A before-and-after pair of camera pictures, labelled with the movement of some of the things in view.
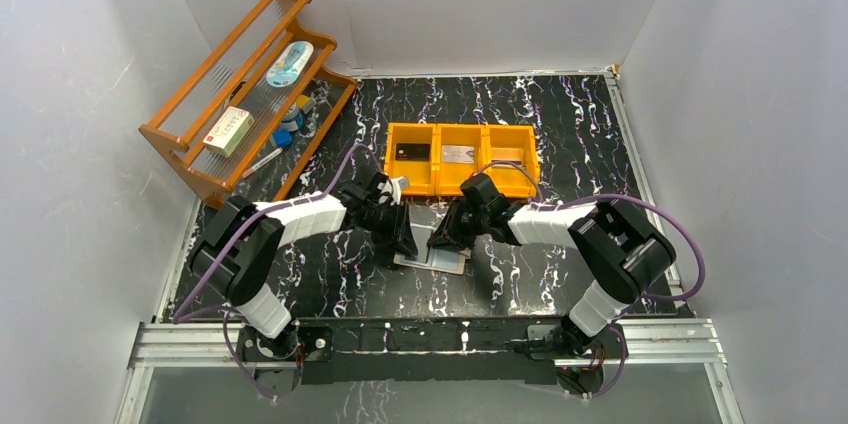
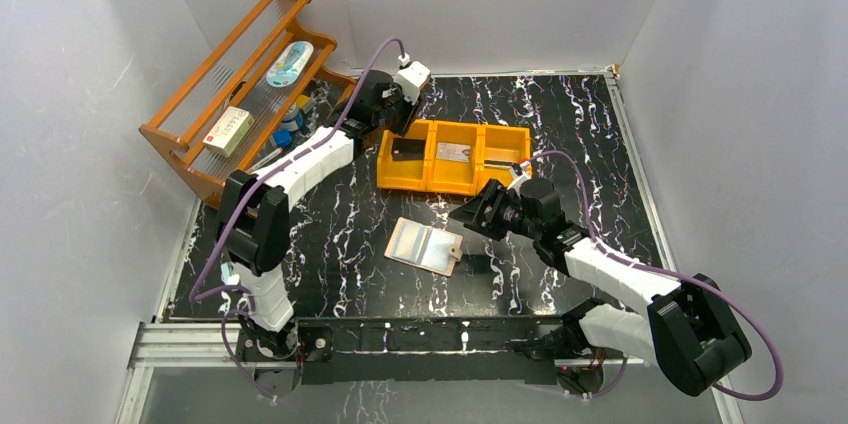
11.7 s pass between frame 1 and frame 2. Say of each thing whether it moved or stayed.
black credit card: stayed
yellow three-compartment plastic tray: stayed
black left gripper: moved
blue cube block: stayed
